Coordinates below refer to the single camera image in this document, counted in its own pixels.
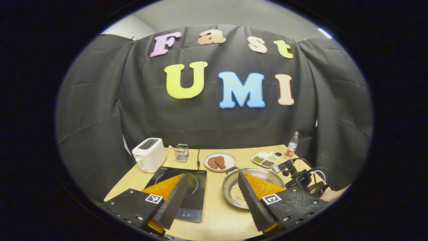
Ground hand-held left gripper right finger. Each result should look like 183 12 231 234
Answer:
238 172 330 235

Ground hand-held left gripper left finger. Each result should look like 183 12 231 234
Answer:
100 173 189 237

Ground black induction cooktop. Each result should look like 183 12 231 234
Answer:
144 166 207 223

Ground stainless steel pot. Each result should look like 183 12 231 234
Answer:
222 166 285 210

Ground pile of soybeans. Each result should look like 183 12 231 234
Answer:
230 182 250 207

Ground clear plastic water bottle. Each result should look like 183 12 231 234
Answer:
285 131 300 158

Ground white divided dish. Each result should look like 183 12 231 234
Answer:
251 151 279 168

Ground round grey plate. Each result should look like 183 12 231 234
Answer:
204 152 237 172

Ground white toaster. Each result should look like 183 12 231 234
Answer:
132 138 167 173

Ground wire mesh basket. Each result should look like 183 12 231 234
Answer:
175 144 190 163

